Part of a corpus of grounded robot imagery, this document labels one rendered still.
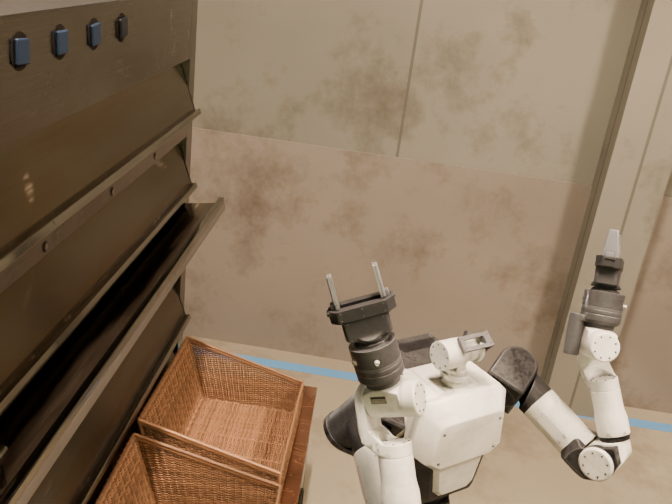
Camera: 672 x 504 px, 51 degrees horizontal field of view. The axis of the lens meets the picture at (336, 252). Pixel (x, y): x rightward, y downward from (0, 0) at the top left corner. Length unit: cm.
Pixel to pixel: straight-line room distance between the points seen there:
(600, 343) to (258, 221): 274
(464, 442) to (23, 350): 94
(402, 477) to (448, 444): 30
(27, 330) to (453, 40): 281
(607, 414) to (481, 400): 28
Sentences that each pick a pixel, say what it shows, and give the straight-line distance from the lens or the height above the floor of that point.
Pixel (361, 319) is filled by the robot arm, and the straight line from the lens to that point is 125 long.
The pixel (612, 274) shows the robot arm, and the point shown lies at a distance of 170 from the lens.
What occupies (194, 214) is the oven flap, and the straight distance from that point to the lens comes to 244.
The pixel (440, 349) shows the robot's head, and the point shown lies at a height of 150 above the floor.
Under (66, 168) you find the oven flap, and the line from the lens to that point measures 158.
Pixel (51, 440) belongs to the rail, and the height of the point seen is 143.
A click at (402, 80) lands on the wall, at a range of 383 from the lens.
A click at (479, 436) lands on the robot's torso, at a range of 168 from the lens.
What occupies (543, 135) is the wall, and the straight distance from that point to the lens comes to 394.
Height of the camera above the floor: 225
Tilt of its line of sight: 22 degrees down
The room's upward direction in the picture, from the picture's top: 8 degrees clockwise
